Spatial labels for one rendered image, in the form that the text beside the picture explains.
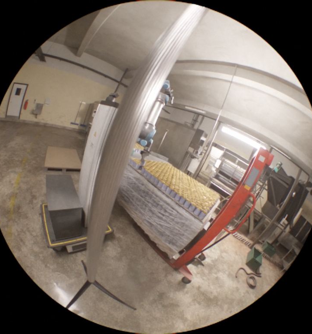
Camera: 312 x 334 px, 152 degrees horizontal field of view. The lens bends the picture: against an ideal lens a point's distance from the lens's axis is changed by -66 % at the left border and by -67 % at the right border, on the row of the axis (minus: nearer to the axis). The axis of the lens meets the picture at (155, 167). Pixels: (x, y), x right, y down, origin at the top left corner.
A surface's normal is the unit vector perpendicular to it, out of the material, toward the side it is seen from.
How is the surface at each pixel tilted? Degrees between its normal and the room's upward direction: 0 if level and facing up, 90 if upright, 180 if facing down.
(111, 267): 0
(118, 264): 0
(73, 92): 90
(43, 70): 90
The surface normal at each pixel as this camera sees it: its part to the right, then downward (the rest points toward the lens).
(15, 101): 0.66, 0.48
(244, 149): -0.63, -0.05
